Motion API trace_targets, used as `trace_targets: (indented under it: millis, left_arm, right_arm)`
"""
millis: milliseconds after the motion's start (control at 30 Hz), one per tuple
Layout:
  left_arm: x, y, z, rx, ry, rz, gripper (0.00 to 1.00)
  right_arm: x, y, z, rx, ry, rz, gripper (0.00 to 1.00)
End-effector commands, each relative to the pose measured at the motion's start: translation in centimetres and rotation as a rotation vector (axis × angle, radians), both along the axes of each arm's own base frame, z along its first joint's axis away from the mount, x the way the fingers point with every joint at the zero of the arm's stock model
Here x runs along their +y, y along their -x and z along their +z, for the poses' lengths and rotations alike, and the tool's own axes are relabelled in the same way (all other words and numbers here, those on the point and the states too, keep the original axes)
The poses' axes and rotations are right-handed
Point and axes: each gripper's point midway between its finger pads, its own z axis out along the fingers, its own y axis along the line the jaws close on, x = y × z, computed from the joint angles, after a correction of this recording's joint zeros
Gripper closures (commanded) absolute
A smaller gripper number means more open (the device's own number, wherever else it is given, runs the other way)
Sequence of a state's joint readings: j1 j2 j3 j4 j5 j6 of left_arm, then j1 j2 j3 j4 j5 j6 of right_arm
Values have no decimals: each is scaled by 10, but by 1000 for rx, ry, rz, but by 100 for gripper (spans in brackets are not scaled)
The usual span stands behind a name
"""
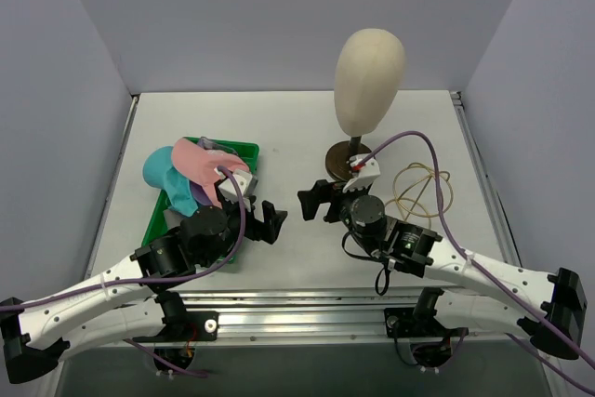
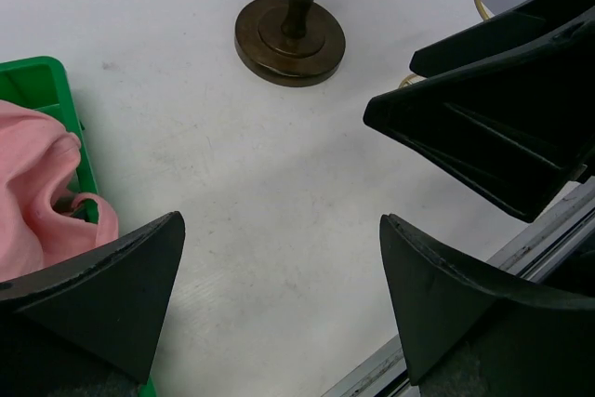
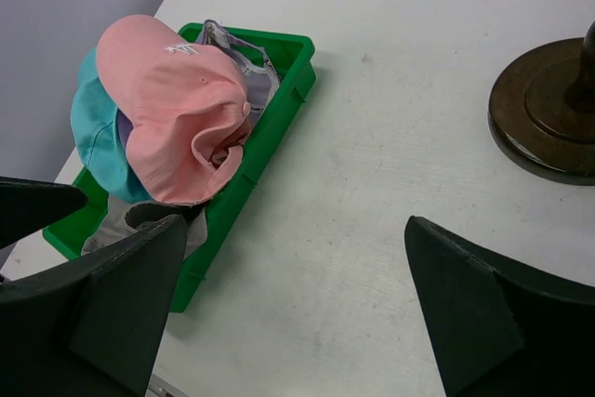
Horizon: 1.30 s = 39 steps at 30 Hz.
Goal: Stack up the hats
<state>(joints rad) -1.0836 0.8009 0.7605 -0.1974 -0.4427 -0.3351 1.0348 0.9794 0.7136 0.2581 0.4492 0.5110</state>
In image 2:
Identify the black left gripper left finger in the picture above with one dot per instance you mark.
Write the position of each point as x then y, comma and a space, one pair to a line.
89, 326

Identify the mannequin head stand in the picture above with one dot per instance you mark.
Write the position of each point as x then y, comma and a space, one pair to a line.
293, 43

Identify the green plastic tray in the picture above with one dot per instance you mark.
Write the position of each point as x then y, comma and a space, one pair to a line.
41, 83

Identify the pink baseball cap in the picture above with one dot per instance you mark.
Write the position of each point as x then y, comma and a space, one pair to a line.
38, 160

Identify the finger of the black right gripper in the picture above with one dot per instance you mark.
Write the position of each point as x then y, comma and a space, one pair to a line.
515, 127
514, 27

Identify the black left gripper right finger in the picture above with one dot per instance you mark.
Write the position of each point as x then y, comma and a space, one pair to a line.
470, 329

